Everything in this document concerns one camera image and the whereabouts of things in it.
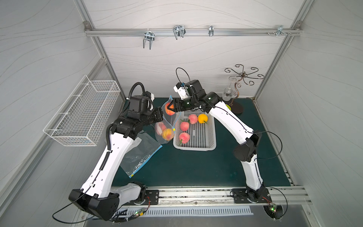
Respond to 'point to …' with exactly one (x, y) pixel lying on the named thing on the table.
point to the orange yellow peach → (168, 134)
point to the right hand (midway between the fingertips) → (171, 105)
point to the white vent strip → (131, 212)
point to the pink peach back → (193, 118)
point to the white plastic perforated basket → (194, 130)
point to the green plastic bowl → (228, 106)
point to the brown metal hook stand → (237, 107)
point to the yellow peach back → (202, 117)
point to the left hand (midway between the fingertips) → (164, 112)
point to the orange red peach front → (169, 112)
